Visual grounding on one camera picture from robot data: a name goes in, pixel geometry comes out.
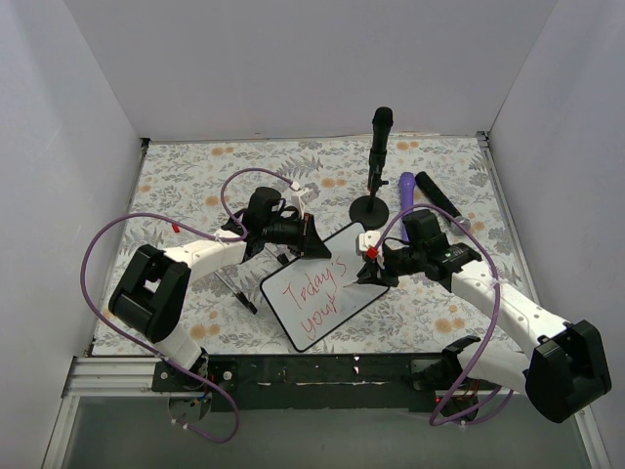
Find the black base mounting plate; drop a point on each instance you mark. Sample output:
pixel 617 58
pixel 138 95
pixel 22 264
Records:
pixel 412 381

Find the black microphone on stand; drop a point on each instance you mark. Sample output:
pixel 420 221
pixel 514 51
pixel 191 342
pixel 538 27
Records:
pixel 382 123

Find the floral patterned table mat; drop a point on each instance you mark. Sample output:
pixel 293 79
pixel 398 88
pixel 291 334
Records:
pixel 195 185

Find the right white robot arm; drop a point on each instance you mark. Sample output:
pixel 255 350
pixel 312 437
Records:
pixel 559 365

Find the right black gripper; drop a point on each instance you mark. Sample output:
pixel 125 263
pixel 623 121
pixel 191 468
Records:
pixel 384 266

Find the purple microphone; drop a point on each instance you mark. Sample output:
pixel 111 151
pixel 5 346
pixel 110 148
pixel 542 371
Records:
pixel 406 186

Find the wire whiteboard easel stand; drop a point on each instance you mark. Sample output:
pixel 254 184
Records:
pixel 240 296

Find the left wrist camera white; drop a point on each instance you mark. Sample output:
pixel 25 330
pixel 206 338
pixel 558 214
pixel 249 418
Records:
pixel 301 196

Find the black round microphone stand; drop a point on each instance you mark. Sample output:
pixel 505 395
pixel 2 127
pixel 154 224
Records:
pixel 370 210

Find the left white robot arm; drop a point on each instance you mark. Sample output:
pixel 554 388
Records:
pixel 151 293

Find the small black-framed whiteboard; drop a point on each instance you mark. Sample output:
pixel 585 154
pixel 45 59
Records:
pixel 307 296

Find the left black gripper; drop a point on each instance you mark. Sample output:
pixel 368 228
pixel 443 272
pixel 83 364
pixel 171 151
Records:
pixel 304 234

